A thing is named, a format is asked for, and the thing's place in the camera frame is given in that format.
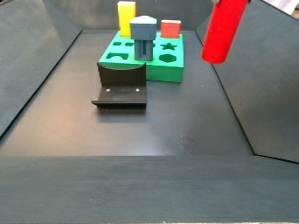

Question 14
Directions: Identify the red cylinder peg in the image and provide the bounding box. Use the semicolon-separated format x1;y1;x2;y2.
201;0;249;64

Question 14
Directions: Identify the green shape sorter board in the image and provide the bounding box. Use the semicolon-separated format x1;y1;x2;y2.
99;32;185;83

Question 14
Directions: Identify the black curved holder stand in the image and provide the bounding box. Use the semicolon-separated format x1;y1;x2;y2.
91;64;147;107

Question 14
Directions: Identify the grey house-shaped block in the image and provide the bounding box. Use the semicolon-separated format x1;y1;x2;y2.
130;16;157;61

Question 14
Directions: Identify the salmon red block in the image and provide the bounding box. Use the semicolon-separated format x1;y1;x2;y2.
162;19;182;39

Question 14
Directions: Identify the yellow rectangular block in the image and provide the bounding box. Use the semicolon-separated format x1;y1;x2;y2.
117;1;137;37

